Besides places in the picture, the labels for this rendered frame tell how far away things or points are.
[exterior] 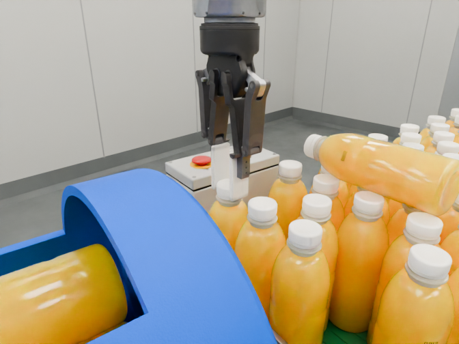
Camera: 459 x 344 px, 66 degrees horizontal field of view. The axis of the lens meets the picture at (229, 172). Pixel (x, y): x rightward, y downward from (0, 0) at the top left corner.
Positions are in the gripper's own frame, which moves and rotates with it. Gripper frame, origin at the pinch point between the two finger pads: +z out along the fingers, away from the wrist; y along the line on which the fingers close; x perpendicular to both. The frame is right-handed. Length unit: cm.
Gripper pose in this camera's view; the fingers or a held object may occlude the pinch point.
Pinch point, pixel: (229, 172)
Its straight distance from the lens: 51.4
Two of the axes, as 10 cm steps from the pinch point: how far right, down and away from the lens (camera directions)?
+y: 6.0, 3.2, -7.3
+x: 8.0, -2.4, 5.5
